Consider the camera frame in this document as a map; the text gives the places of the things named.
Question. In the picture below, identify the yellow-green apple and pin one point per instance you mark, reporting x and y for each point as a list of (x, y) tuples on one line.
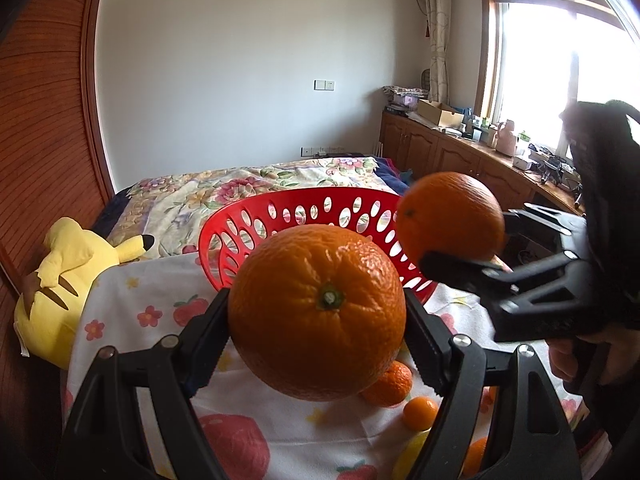
[(410, 457)]

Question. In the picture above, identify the large orange with green stem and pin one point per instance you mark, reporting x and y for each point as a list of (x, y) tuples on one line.
[(310, 340)]

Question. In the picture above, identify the open cardboard box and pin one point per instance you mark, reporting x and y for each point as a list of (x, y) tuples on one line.
[(440, 112)]

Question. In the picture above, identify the wooden cabinet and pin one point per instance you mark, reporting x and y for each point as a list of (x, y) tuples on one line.
[(450, 155)]

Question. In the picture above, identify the wooden framed window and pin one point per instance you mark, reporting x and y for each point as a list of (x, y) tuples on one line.
[(540, 60)]

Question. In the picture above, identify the teal cloth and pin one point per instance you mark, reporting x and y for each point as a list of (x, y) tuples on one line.
[(406, 175)]

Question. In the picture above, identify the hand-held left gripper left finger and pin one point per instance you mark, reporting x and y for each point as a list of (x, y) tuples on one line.
[(207, 340)]

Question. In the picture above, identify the patterned beige curtain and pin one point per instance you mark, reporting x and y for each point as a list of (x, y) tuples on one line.
[(439, 35)]

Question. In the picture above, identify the pink thermos jug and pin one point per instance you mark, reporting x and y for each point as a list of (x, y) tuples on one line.
[(506, 140)]

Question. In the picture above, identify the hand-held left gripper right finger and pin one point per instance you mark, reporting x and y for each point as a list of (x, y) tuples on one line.
[(425, 345)]

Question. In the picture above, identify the white wall switch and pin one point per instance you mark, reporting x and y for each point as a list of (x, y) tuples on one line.
[(324, 85)]

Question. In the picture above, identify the white flower-print cloth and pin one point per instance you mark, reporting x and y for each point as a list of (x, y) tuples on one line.
[(140, 360)]

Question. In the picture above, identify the dark blue blanket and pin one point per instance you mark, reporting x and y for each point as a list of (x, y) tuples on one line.
[(392, 172)]

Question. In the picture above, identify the medium tangerine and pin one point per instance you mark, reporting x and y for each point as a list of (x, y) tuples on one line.
[(392, 385)]

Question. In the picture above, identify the floral quilt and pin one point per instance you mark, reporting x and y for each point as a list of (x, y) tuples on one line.
[(200, 195)]

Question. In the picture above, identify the pile of folded cloths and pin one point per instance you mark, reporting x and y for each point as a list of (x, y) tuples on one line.
[(405, 96)]

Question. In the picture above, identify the person's right hand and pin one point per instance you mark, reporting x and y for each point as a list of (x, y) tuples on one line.
[(564, 357)]

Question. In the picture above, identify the small tangerine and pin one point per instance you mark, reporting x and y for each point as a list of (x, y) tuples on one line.
[(421, 413)]

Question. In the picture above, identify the white wall socket strip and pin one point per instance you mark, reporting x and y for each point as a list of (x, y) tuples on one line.
[(320, 150)]

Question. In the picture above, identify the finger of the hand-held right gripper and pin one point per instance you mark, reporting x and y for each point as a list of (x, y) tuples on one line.
[(545, 222), (465, 272)]

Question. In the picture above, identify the yellow plush toy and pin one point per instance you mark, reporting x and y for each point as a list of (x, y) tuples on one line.
[(65, 260)]

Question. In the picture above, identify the small white box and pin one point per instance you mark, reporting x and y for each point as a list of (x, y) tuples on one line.
[(522, 162)]

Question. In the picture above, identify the red plastic basket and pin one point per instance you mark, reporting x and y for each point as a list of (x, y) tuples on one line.
[(320, 192)]

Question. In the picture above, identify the large navel orange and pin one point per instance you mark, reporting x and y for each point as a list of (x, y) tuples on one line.
[(450, 215)]

